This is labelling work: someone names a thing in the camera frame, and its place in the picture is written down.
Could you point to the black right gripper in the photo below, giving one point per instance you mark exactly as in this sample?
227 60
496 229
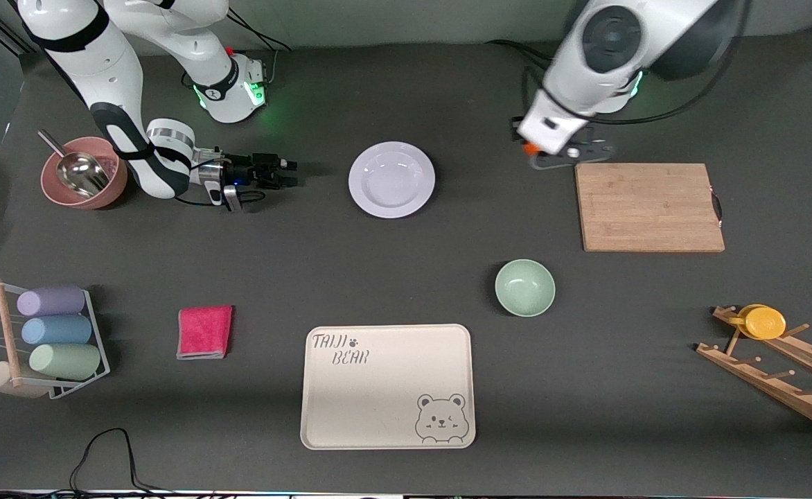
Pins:
248 170

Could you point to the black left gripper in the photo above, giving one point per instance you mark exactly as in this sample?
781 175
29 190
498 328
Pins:
516 123

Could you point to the orange fruit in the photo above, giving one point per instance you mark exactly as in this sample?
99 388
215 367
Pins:
530 147

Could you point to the pale lavender round plate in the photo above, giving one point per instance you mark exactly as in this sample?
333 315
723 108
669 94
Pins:
392 180

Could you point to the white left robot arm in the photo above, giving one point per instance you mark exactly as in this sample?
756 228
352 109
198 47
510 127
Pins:
607 55

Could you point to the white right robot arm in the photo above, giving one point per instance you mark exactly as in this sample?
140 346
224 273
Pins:
108 90

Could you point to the wooden cutting board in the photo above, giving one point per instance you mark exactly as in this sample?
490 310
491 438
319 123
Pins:
648 208

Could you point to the light green bowl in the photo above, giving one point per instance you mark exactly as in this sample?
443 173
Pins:
525 287

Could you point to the pink folded cloth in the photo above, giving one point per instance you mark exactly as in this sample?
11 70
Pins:
205 331

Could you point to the metal scoop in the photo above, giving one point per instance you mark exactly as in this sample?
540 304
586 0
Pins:
82 173

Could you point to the pink bowl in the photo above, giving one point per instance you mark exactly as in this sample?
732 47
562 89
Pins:
56 194

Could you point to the cream tray with bear print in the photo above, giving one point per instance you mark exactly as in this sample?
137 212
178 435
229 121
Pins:
378 395

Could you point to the yellow mug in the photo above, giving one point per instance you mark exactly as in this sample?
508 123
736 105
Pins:
765 323

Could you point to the purple cup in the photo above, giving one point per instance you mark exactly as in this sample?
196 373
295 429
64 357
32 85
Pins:
51 301

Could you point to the blue cup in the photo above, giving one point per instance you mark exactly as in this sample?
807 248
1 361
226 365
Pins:
56 330

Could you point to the green cup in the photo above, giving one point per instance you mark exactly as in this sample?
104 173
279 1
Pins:
65 361

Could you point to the wooden peg mug rack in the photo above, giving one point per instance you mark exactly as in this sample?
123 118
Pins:
773 384

